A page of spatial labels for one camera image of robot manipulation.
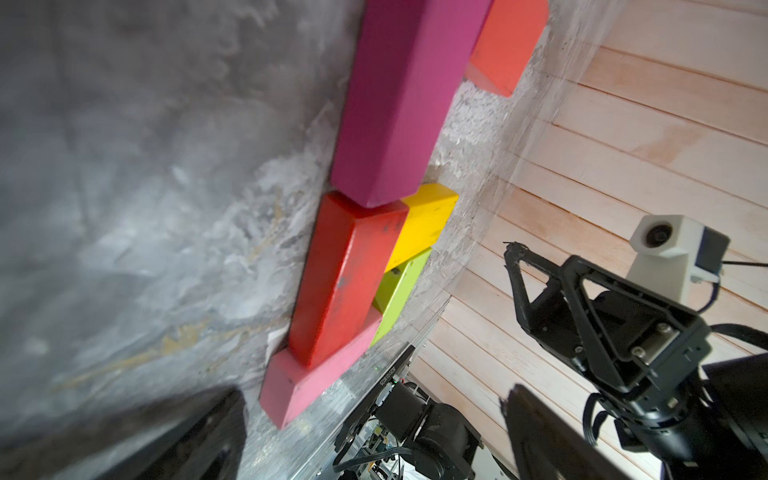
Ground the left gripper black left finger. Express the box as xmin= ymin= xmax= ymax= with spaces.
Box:
xmin=1 ymin=386 xmax=247 ymax=479

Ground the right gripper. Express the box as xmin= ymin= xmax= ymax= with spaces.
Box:
xmin=504 ymin=242 xmax=712 ymax=396

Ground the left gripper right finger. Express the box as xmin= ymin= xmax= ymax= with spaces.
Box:
xmin=501 ymin=384 xmax=627 ymax=479

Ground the pink block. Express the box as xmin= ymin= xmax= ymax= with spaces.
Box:
xmin=259 ymin=307 xmax=382 ymax=430

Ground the green block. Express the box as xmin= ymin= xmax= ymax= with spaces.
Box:
xmin=371 ymin=247 xmax=432 ymax=347

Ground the red block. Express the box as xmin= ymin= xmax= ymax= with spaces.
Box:
xmin=289 ymin=191 xmax=409 ymax=368
xmin=465 ymin=0 xmax=549 ymax=98

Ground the yellow block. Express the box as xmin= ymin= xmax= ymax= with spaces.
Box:
xmin=385 ymin=183 xmax=459 ymax=271

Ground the magenta block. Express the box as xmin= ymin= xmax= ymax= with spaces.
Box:
xmin=330 ymin=0 xmax=491 ymax=208

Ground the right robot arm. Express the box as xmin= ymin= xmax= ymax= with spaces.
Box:
xmin=504 ymin=242 xmax=767 ymax=479

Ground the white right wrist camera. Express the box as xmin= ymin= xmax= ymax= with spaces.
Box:
xmin=626 ymin=215 xmax=730 ymax=304

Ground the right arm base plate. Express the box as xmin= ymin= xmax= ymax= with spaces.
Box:
xmin=332 ymin=345 xmax=483 ymax=479

